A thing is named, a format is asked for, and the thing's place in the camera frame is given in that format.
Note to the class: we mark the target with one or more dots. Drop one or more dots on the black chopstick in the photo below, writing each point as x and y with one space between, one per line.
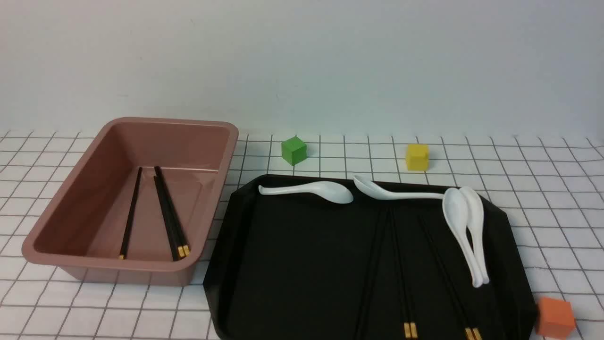
409 323
390 214
130 218
470 331
427 234
176 246
368 290
179 226

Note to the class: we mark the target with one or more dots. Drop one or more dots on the green cube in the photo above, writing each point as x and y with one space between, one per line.
294 150

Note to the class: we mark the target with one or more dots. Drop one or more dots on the white ceramic spoon left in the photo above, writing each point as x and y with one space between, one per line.
328 190

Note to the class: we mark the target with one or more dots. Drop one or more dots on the white ceramic spoon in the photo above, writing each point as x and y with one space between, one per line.
328 190
373 190
456 214
475 225

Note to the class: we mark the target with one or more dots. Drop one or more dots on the white ceramic spoon middle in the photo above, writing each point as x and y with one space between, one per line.
373 190

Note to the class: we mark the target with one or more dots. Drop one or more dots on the black plastic tray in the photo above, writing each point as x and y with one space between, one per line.
292 267

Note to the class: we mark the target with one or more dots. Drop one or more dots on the yellow cube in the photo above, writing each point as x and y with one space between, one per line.
417 157

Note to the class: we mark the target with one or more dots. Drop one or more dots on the white ceramic spoon front right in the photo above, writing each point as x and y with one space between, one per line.
456 214

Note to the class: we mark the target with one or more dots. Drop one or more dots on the pink rectangular plastic bin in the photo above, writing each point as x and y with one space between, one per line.
82 228

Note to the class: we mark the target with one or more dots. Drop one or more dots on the white ceramic spoon far right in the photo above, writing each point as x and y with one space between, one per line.
475 225

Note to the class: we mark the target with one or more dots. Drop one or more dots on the orange cube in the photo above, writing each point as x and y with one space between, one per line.
555 318

